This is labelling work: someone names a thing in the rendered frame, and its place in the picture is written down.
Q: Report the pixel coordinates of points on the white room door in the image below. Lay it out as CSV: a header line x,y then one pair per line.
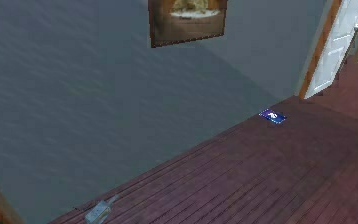
x,y
337,46

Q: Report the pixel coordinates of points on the blue flat card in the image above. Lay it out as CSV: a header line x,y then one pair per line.
x,y
272,116

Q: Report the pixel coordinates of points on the brown framed painting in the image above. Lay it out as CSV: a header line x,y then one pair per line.
x,y
188,24

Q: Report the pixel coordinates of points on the pale blue grey bottle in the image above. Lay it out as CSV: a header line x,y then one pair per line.
x,y
98,211

